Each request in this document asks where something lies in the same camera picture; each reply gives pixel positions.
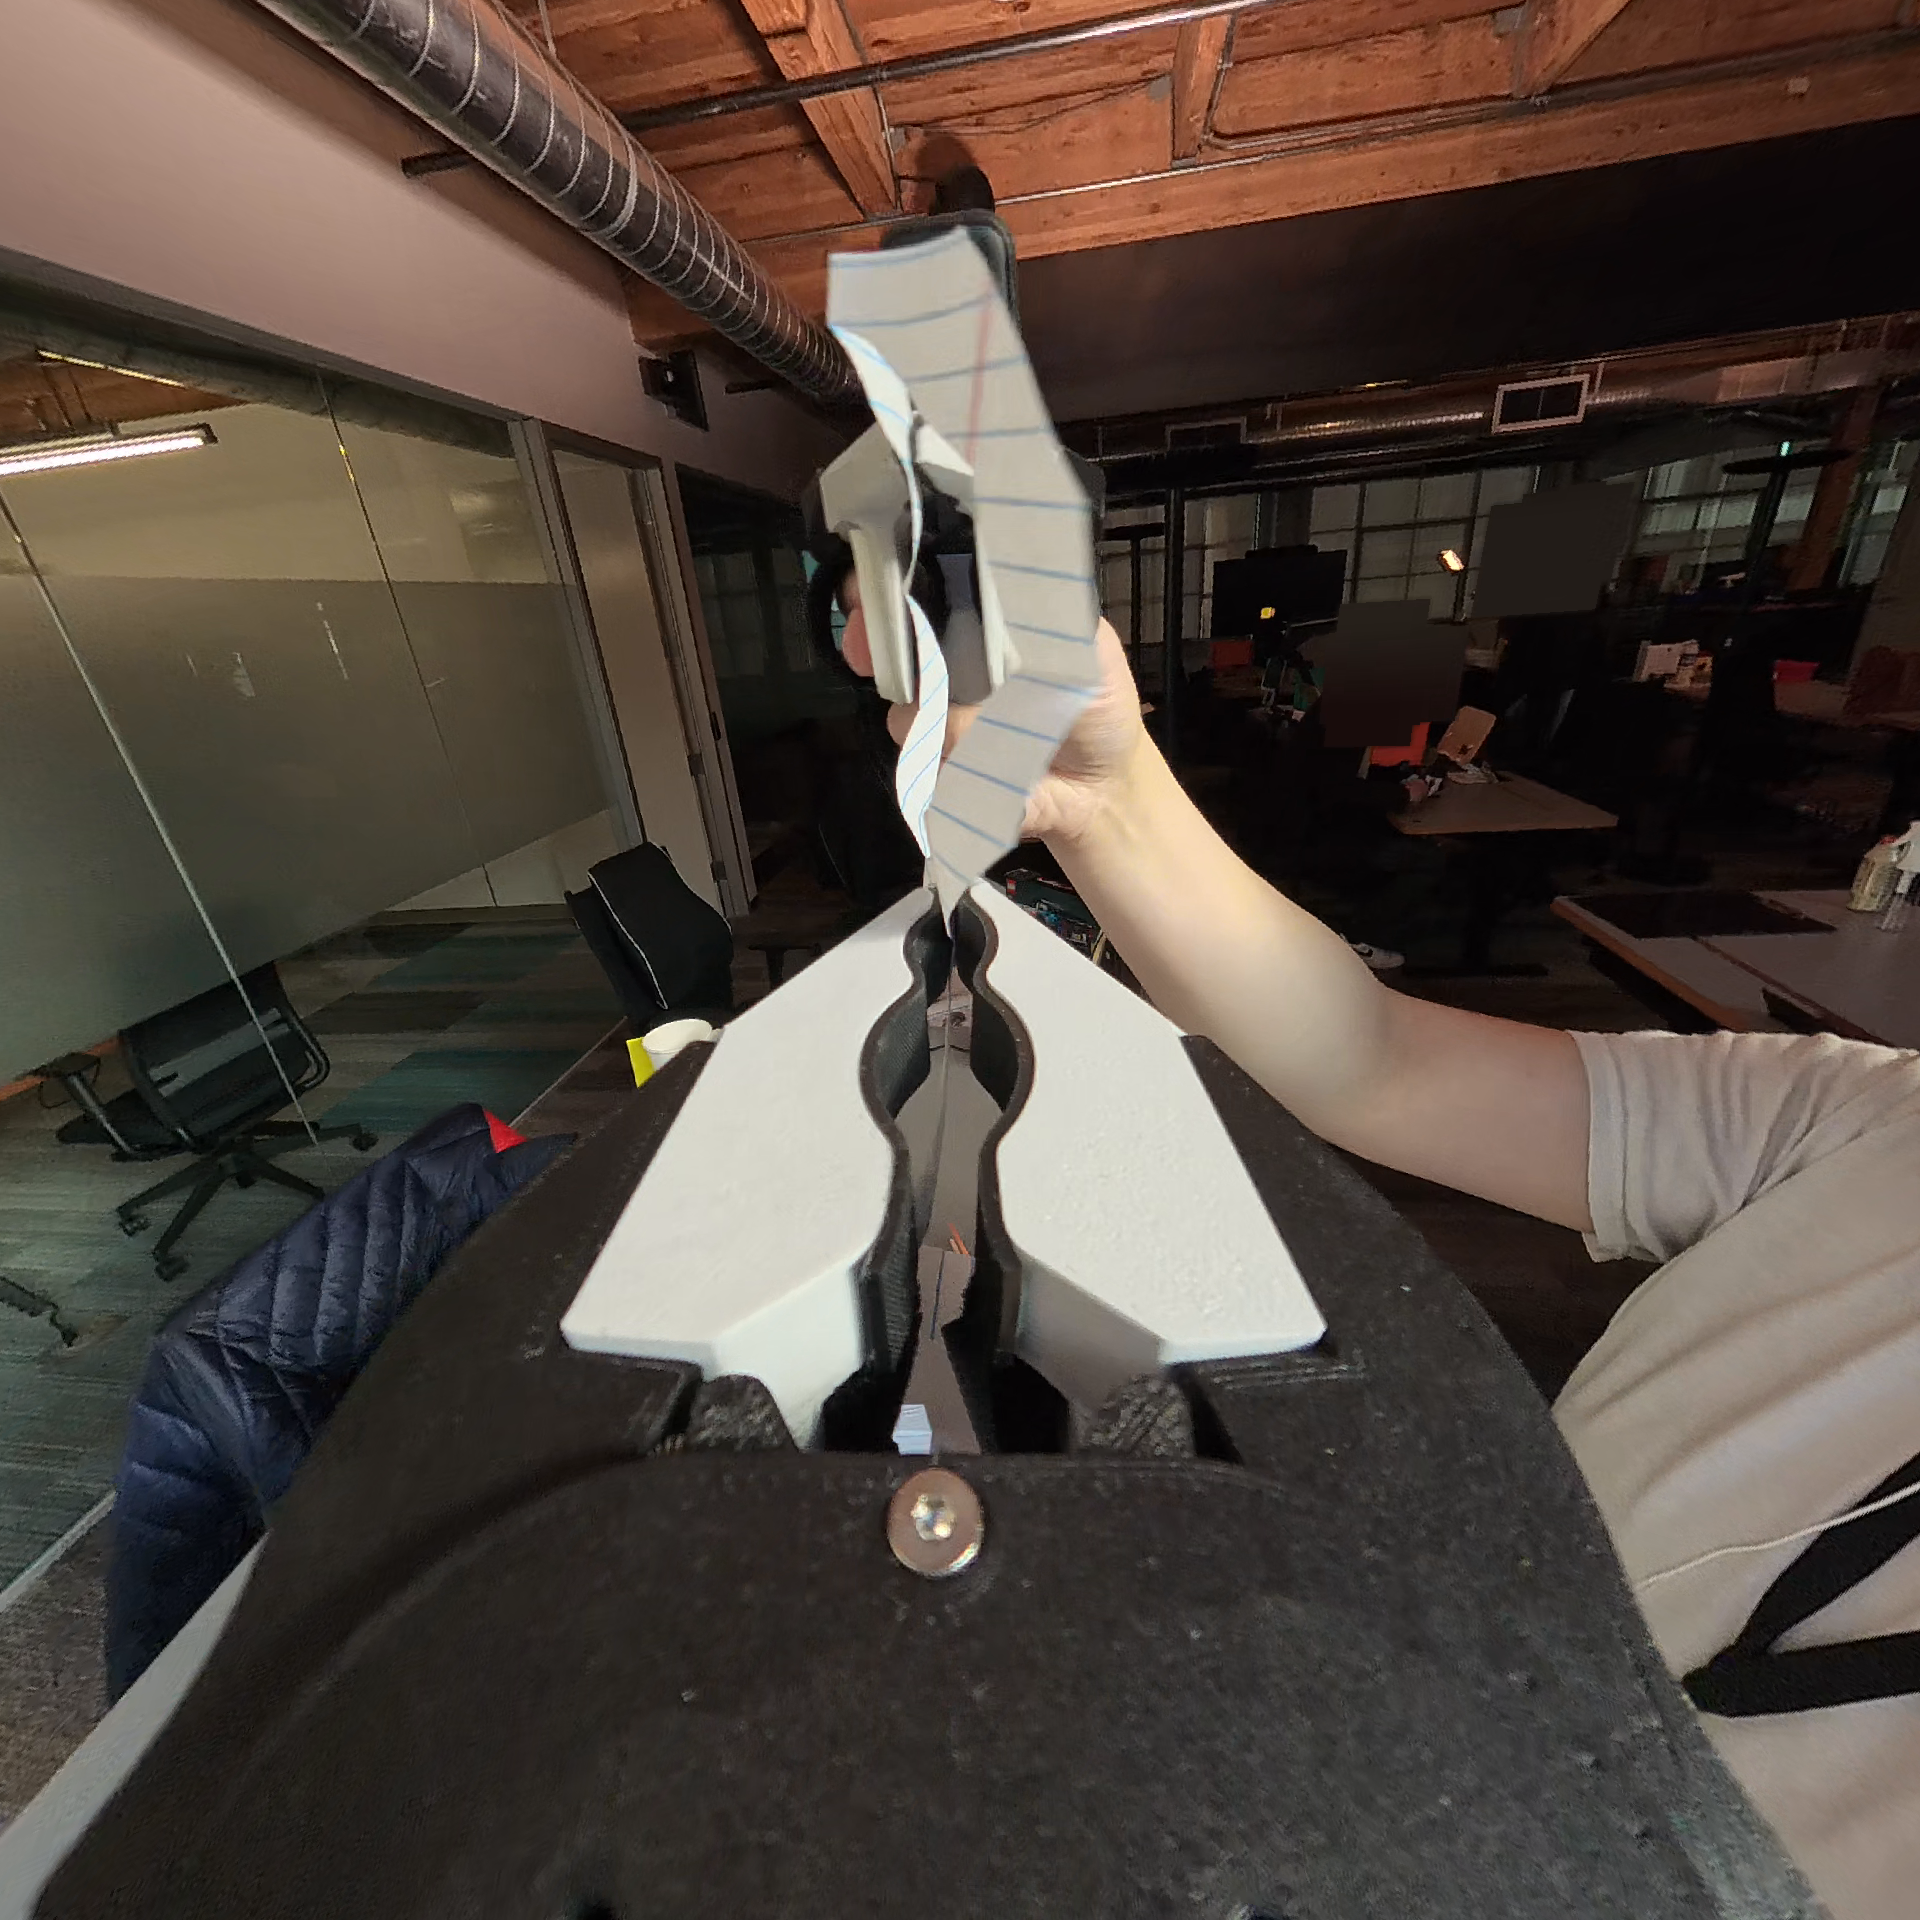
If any black lanyard strap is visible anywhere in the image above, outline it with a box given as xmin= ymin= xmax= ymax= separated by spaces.
xmin=1680 ymin=1468 xmax=1920 ymax=1720

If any large paned window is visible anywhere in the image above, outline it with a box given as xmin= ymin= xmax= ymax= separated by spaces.
xmin=1112 ymin=450 xmax=1864 ymax=624

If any person's right forearm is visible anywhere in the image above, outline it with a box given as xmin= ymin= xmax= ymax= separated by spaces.
xmin=1035 ymin=750 xmax=1596 ymax=1234

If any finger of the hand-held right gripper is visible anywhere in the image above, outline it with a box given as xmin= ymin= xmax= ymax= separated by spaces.
xmin=941 ymin=546 xmax=1027 ymax=704
xmin=817 ymin=428 xmax=925 ymax=706

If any person's right hand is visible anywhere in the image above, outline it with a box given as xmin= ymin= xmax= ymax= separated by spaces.
xmin=837 ymin=575 xmax=1157 ymax=845

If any lined paper piece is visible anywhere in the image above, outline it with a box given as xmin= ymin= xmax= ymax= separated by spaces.
xmin=825 ymin=230 xmax=1106 ymax=910

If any navy puffer jacket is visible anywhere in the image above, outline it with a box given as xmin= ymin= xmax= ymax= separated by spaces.
xmin=106 ymin=1101 xmax=577 ymax=1706

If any spiral metal duct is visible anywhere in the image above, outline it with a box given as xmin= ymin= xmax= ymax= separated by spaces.
xmin=256 ymin=0 xmax=904 ymax=407

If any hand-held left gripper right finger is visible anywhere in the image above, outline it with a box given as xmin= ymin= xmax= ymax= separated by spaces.
xmin=964 ymin=883 xmax=1332 ymax=1454

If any black office chair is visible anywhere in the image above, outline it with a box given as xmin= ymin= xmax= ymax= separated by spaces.
xmin=564 ymin=842 xmax=736 ymax=1023
xmin=41 ymin=964 xmax=380 ymax=1280

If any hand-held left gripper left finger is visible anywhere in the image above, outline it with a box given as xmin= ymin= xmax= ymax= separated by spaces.
xmin=563 ymin=884 xmax=954 ymax=1454

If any wooden work table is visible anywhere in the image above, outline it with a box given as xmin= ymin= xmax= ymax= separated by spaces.
xmin=1388 ymin=768 xmax=1624 ymax=842

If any grey work table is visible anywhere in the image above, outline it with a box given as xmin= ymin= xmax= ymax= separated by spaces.
xmin=1551 ymin=884 xmax=1920 ymax=1047

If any long ceiling light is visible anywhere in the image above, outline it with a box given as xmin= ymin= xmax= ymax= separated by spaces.
xmin=0 ymin=422 xmax=221 ymax=482

